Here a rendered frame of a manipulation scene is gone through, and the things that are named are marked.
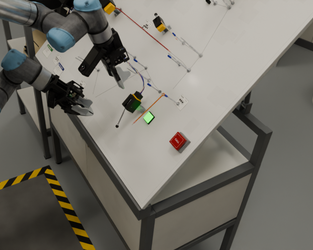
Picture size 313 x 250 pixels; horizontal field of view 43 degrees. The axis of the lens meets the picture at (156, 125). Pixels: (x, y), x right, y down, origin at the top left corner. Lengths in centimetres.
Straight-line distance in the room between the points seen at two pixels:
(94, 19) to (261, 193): 192
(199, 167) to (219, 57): 52
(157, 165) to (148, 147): 9
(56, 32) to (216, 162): 95
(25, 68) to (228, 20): 76
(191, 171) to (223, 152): 21
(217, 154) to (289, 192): 116
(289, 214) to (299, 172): 41
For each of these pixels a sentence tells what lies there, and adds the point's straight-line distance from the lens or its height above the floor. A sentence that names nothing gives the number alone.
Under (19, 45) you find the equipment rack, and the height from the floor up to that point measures 66.
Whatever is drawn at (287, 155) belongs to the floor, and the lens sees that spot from 316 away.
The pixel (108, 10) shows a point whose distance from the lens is 187.
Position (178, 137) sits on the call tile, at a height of 110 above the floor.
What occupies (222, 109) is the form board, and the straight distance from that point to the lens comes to 141.
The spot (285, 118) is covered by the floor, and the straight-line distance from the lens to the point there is 350.
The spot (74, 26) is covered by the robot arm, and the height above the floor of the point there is 151.
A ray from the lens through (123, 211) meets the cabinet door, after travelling 181.
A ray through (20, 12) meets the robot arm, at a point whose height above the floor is 154.
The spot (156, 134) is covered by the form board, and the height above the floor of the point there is 103.
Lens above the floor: 207
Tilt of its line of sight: 41 degrees down
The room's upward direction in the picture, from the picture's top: 6 degrees clockwise
